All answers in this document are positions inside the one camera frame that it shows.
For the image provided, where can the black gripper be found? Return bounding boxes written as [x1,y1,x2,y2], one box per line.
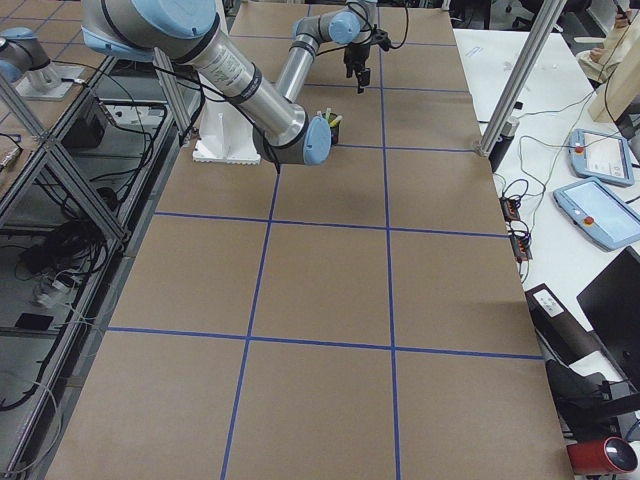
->
[343,43,370,94]

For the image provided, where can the aluminium frame post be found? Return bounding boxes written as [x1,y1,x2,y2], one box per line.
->
[476,0,566,158]

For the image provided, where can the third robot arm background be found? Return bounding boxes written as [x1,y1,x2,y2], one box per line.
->
[1,27,84,101]

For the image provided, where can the far teach pendant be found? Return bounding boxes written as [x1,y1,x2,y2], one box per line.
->
[567,129,635,187]

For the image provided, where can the near teach pendant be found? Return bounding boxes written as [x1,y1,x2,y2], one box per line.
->
[553,177,639,251]

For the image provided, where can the orange black connector box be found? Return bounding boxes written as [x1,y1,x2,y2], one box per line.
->
[499,197,521,222]

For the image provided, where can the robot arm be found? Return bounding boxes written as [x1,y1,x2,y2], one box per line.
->
[81,1,331,166]
[275,1,378,102]

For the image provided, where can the red cylinder speaker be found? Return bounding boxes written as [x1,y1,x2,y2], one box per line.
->
[566,437,639,475]

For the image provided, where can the black mesh pen cup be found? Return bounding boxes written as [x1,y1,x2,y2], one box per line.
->
[325,113,341,146]

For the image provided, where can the black monitor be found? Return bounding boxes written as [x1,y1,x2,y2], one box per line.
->
[577,247,639,387]

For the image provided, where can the teach pendant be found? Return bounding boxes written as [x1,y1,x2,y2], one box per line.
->
[553,177,639,251]
[567,129,635,187]

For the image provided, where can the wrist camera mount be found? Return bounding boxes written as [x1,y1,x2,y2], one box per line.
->
[370,28,392,52]

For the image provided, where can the seated person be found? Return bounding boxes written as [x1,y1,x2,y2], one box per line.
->
[575,1,638,89]

